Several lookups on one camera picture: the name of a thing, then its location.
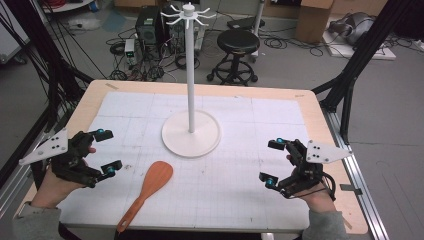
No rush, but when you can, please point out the person's right hand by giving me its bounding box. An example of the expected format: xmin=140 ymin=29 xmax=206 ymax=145
xmin=286 ymin=154 xmax=336 ymax=213

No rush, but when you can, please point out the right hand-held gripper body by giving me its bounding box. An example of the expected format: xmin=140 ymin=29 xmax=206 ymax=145
xmin=278 ymin=139 xmax=353 ymax=200

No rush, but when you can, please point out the person's left hand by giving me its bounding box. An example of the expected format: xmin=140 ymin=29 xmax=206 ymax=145
xmin=30 ymin=146 xmax=98 ymax=210

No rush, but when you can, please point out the black flat case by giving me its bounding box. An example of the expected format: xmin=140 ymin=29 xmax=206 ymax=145
xmin=227 ymin=16 xmax=266 ymax=31

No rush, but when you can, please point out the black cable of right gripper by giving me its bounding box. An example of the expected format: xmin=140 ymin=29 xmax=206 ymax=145
xmin=286 ymin=171 xmax=338 ymax=202

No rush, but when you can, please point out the black computer tower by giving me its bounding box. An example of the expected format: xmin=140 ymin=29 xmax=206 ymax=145
xmin=134 ymin=5 xmax=165 ymax=47

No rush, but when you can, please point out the white flat board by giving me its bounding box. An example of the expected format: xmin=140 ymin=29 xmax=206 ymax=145
xmin=322 ymin=31 xmax=398 ymax=61

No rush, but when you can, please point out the white metal pole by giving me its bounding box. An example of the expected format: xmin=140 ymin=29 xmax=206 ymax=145
xmin=250 ymin=0 xmax=267 ymax=63

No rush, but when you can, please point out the white grid mat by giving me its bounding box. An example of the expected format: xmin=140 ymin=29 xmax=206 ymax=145
xmin=56 ymin=91 xmax=329 ymax=233

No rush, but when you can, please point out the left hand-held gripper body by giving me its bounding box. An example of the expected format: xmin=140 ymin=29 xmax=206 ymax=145
xmin=18 ymin=128 xmax=104 ymax=188

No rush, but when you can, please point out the black metal bracket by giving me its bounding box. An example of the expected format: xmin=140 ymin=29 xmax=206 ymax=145
xmin=339 ymin=183 xmax=364 ymax=196

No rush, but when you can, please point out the aluminium rail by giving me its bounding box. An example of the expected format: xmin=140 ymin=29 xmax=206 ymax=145
xmin=0 ymin=129 xmax=56 ymax=219
xmin=320 ymin=108 xmax=390 ymax=240

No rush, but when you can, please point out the black frame strut with cables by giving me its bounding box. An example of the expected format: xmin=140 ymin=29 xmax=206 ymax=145
xmin=0 ymin=0 xmax=95 ymax=188

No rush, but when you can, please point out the wooden spatula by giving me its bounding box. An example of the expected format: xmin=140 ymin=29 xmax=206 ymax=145
xmin=116 ymin=160 xmax=174 ymax=234

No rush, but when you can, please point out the tangle of black floor cables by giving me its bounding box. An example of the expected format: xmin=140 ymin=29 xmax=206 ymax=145
xmin=105 ymin=28 xmax=201 ymax=82

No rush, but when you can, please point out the white cabinet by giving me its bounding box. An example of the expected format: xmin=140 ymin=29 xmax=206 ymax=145
xmin=0 ymin=0 xmax=31 ymax=64

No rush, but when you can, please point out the small grey power supply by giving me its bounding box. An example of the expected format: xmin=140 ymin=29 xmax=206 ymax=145
xmin=124 ymin=38 xmax=137 ymax=66

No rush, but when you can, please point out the grey bag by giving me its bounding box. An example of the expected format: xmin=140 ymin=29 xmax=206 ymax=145
xmin=328 ymin=12 xmax=377 ymax=47

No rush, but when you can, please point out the white hook stand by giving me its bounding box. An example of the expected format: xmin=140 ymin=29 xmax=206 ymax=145
xmin=160 ymin=2 xmax=222 ymax=159

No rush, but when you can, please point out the black round stool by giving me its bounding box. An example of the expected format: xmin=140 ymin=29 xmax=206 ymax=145
xmin=206 ymin=29 xmax=261 ymax=87

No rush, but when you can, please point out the cardboard box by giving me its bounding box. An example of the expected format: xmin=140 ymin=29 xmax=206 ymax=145
xmin=294 ymin=0 xmax=335 ymax=44

